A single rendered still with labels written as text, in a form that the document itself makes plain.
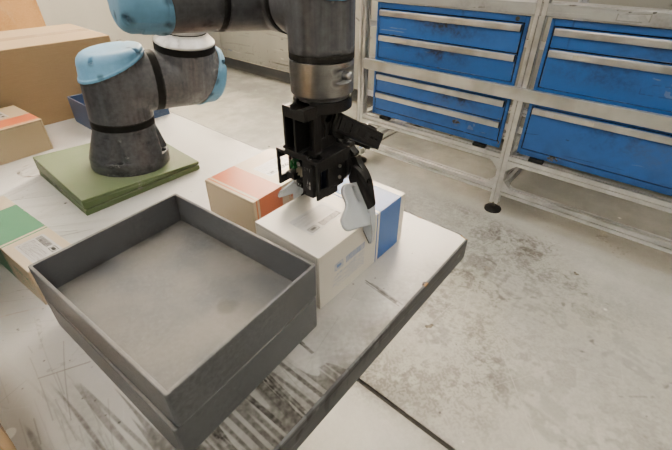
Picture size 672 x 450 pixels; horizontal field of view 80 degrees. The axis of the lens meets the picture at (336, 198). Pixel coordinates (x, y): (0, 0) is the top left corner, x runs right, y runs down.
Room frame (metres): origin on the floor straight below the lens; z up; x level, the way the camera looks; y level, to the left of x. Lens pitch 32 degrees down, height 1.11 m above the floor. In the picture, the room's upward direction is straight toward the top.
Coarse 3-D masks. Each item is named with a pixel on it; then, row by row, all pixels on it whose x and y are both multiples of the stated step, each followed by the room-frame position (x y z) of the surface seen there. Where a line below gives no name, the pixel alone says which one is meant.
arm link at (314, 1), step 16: (272, 0) 0.48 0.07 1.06; (288, 0) 0.45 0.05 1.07; (304, 0) 0.44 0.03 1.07; (320, 0) 0.43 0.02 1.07; (336, 0) 0.44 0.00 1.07; (352, 0) 0.45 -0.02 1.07; (272, 16) 0.49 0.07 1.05; (288, 16) 0.45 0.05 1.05; (304, 16) 0.44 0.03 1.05; (320, 16) 0.43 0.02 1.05; (336, 16) 0.44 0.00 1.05; (352, 16) 0.46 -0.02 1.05; (288, 32) 0.46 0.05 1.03; (304, 32) 0.44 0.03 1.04; (320, 32) 0.43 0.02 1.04; (336, 32) 0.44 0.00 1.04; (352, 32) 0.46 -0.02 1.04; (288, 48) 0.46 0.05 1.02; (304, 48) 0.44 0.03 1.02; (320, 48) 0.43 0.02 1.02; (336, 48) 0.44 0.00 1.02; (352, 48) 0.46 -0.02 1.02; (320, 64) 0.43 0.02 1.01
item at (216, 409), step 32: (64, 320) 0.32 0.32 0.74; (96, 352) 0.27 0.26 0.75; (288, 352) 0.30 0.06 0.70; (128, 384) 0.23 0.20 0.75; (224, 384) 0.23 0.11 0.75; (256, 384) 0.26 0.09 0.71; (160, 416) 0.20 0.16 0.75; (192, 416) 0.20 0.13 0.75; (224, 416) 0.23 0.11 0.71; (192, 448) 0.19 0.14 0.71
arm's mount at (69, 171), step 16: (48, 160) 0.73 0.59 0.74; (64, 160) 0.74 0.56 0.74; (80, 160) 0.74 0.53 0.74; (176, 160) 0.77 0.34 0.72; (192, 160) 0.77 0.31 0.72; (48, 176) 0.70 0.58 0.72; (64, 176) 0.67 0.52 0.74; (80, 176) 0.68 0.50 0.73; (96, 176) 0.68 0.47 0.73; (144, 176) 0.69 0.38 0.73; (160, 176) 0.70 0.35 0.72; (176, 176) 0.73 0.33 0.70; (64, 192) 0.66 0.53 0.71; (80, 192) 0.62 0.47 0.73; (96, 192) 0.62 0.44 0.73; (112, 192) 0.63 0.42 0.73; (128, 192) 0.66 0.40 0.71; (80, 208) 0.61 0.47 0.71; (96, 208) 0.61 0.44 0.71
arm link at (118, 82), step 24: (96, 48) 0.76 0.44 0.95; (120, 48) 0.76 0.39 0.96; (96, 72) 0.70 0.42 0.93; (120, 72) 0.71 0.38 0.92; (144, 72) 0.75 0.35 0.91; (96, 96) 0.70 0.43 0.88; (120, 96) 0.71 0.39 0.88; (144, 96) 0.74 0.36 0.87; (96, 120) 0.71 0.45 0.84; (120, 120) 0.71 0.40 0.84; (144, 120) 0.74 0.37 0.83
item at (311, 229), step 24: (336, 192) 0.53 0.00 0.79; (384, 192) 0.53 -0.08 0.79; (264, 216) 0.46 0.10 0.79; (288, 216) 0.46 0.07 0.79; (312, 216) 0.46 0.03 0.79; (336, 216) 0.46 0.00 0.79; (384, 216) 0.48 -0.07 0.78; (288, 240) 0.41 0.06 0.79; (312, 240) 0.41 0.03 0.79; (336, 240) 0.41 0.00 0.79; (360, 240) 0.44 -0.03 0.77; (384, 240) 0.49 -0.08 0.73; (336, 264) 0.40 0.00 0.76; (360, 264) 0.44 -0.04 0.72; (336, 288) 0.40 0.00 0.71
